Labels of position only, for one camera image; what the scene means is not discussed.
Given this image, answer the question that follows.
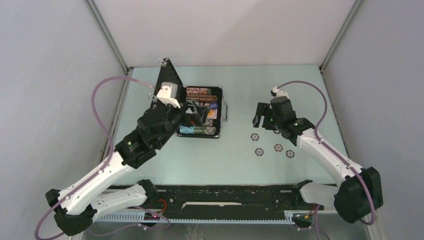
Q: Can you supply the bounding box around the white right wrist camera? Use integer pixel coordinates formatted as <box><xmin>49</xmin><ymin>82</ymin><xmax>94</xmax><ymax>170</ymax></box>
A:
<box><xmin>270</xmin><ymin>86</ymin><xmax>289</xmax><ymax>99</ymax></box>

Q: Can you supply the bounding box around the white cable duct strip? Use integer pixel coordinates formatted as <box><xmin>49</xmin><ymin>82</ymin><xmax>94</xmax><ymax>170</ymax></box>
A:
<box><xmin>96</xmin><ymin>211</ymin><xmax>294</xmax><ymax>224</ymax></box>

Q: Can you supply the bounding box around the black poker case base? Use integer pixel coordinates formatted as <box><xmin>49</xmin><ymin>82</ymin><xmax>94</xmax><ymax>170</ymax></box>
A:
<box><xmin>176</xmin><ymin>86</ymin><xmax>224</xmax><ymax>139</ymax></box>

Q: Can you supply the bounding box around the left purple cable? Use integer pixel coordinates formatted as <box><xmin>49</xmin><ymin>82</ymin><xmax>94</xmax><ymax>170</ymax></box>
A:
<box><xmin>34</xmin><ymin>76</ymin><xmax>157</xmax><ymax>240</ymax></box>

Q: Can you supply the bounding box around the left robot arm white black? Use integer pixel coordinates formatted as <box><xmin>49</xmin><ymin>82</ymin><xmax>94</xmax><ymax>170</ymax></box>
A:
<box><xmin>45</xmin><ymin>101</ymin><xmax>210</xmax><ymax>236</ymax></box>

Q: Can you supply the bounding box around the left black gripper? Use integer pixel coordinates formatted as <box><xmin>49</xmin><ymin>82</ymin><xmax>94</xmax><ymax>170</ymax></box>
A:
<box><xmin>157</xmin><ymin>98</ymin><xmax>212</xmax><ymax>148</ymax></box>

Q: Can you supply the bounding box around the top red chip row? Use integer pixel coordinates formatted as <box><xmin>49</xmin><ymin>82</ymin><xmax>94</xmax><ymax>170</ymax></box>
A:
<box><xmin>186</xmin><ymin>87</ymin><xmax>212</xmax><ymax>95</ymax></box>

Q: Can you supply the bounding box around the blue playing card deck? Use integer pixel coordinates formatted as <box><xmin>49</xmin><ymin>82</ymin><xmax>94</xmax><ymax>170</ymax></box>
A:
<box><xmin>184</xmin><ymin>113</ymin><xmax>196</xmax><ymax>126</ymax></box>

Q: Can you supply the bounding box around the poker chip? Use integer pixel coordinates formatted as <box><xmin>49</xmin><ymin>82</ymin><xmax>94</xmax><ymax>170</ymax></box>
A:
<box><xmin>285</xmin><ymin>149</ymin><xmax>295</xmax><ymax>159</ymax></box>
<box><xmin>250</xmin><ymin>133</ymin><xmax>259</xmax><ymax>141</ymax></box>
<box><xmin>254</xmin><ymin>148</ymin><xmax>264</xmax><ymax>156</ymax></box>
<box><xmin>274</xmin><ymin>144</ymin><xmax>283</xmax><ymax>152</ymax></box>

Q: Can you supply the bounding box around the silver case handle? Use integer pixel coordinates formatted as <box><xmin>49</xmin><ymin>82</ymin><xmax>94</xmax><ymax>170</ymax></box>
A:
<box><xmin>221</xmin><ymin>100</ymin><xmax>229</xmax><ymax>122</ymax></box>

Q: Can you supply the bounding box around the blue green chip row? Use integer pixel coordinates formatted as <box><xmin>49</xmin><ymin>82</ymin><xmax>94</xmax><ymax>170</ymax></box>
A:
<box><xmin>179</xmin><ymin>126</ymin><xmax>216</xmax><ymax>136</ymax></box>

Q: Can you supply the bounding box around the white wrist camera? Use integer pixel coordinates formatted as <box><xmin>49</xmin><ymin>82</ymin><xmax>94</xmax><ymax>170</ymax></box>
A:
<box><xmin>156</xmin><ymin>81</ymin><xmax>181</xmax><ymax>109</ymax></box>
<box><xmin>270</xmin><ymin>86</ymin><xmax>289</xmax><ymax>99</ymax></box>

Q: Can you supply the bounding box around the red playing card deck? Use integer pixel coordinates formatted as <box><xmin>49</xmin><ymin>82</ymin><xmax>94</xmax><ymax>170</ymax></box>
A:
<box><xmin>207</xmin><ymin>109</ymin><xmax>218</xmax><ymax>120</ymax></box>

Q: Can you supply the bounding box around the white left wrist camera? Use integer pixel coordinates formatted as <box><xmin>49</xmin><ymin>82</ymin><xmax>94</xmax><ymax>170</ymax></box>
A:
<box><xmin>156</xmin><ymin>81</ymin><xmax>181</xmax><ymax>109</ymax></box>

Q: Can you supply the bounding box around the pink chip row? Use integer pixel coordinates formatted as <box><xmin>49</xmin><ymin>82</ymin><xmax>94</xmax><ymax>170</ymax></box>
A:
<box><xmin>203</xmin><ymin>118</ymin><xmax>214</xmax><ymax>127</ymax></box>

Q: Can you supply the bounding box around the aluminium rail frame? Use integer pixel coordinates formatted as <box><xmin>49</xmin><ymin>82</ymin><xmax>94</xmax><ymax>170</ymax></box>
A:
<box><xmin>79</xmin><ymin>189</ymin><xmax>378</xmax><ymax>215</ymax></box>

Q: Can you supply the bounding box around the blue small blind button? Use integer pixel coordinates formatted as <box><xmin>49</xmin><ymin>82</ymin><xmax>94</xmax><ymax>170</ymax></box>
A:
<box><xmin>208</xmin><ymin>102</ymin><xmax>219</xmax><ymax>110</ymax></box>

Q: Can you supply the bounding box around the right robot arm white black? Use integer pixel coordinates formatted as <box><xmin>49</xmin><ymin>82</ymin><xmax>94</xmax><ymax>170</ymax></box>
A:
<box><xmin>252</xmin><ymin>96</ymin><xmax>384</xmax><ymax>224</ymax></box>

